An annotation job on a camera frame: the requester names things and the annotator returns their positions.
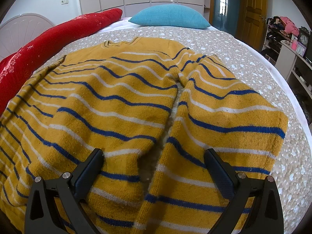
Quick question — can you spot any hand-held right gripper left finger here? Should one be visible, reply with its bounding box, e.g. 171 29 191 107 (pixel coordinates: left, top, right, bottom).
24 148 105 234

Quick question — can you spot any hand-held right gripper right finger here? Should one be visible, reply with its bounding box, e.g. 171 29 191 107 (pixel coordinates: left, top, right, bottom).
203 148 284 234

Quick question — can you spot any yellow striped knit sweater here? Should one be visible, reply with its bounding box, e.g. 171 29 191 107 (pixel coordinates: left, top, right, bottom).
0 37 288 234

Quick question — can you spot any beige dotted bedspread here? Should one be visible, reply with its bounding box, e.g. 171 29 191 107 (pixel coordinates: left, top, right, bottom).
32 24 312 234

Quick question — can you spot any white shelf unit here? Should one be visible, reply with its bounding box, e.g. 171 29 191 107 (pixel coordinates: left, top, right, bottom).
261 17 312 98

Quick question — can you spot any red quilt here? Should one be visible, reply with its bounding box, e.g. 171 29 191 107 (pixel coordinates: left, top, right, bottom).
0 8 123 115

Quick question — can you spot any small pink clock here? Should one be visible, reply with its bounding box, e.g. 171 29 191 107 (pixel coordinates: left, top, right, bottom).
291 40 307 56

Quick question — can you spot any teal glass door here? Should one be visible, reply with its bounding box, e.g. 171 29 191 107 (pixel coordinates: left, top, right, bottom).
210 0 242 33

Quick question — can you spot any white headboard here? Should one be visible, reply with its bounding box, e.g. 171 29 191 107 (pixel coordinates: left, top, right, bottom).
0 13 55 59

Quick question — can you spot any black mantel clock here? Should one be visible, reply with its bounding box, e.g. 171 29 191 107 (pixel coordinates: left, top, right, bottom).
299 26 311 47

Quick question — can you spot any pink clothing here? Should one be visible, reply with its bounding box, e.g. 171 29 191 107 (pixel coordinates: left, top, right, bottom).
280 16 300 36

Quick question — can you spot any blue pillow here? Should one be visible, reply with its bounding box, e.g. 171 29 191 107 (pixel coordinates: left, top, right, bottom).
128 4 211 30

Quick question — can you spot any wooden door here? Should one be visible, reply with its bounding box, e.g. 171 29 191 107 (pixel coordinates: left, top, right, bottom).
235 0 269 50

